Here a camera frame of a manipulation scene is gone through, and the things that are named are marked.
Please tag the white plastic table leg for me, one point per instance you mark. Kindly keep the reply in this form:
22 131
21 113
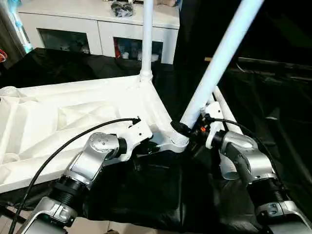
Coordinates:
231 174
147 36
219 61
226 107

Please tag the white plastic table top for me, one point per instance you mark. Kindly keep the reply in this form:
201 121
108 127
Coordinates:
73 109

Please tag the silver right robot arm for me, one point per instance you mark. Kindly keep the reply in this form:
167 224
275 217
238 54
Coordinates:
251 156

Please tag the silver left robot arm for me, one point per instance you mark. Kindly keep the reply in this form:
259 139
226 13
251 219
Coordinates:
92 156

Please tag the black plastic mat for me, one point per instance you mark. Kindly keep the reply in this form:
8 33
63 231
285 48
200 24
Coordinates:
151 190

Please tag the small tan tag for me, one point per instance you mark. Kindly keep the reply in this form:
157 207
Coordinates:
207 59

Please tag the white cup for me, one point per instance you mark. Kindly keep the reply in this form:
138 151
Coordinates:
155 58

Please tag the red bottle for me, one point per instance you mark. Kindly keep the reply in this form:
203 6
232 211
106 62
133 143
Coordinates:
118 50

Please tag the white cabinet with glass doors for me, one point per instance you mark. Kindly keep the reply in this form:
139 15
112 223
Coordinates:
97 26

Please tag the black bundle on cabinet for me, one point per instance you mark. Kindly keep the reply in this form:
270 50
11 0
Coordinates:
122 9

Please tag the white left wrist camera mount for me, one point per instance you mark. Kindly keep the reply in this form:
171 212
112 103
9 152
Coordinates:
136 136

